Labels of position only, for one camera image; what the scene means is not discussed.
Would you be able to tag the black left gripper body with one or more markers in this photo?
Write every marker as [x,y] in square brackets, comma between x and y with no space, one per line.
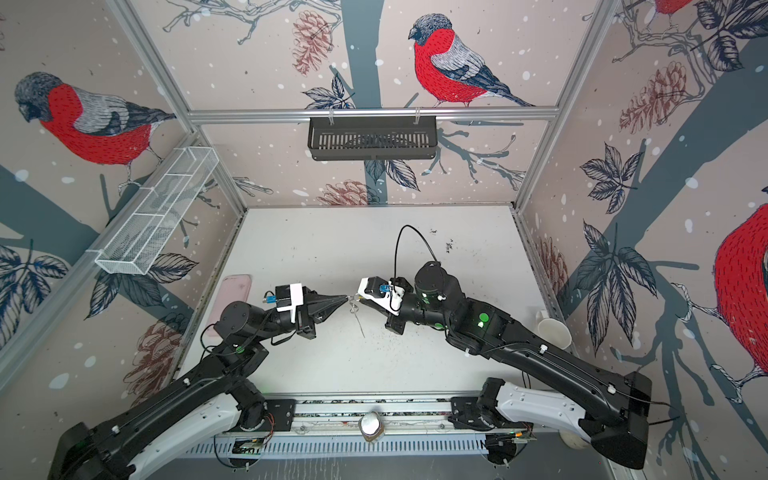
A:
[303,328]

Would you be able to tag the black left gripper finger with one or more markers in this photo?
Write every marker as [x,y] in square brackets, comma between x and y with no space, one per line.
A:
[321,313]
[328,301]

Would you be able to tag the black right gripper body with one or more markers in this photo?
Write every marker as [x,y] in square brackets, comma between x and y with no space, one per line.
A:
[413,311]

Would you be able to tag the silver metal keyring carabiner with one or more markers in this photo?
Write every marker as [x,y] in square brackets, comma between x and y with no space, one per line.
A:
[354,309]

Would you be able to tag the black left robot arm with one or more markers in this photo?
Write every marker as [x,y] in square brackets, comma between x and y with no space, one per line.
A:
[213,397]

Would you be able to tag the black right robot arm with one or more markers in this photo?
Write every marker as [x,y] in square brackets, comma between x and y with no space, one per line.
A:
[605,409]

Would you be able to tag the pink rectangular tray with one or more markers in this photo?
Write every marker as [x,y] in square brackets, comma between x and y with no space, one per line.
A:
[233,288]

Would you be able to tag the round silver knob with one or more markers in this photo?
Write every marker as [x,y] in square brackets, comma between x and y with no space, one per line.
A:
[371,426]

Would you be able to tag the white ceramic mug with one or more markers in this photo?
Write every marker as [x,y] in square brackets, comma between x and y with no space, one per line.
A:
[552,330]

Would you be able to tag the dark grey hanging shelf basket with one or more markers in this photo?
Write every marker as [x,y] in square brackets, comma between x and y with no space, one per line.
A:
[373,138]

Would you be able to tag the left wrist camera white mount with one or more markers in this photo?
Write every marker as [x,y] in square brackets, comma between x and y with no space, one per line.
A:
[286,300]

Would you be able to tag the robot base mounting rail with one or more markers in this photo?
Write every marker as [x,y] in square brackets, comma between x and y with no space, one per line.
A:
[298,429]

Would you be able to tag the white wire mesh basket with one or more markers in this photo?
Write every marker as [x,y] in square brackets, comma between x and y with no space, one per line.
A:
[142,237]

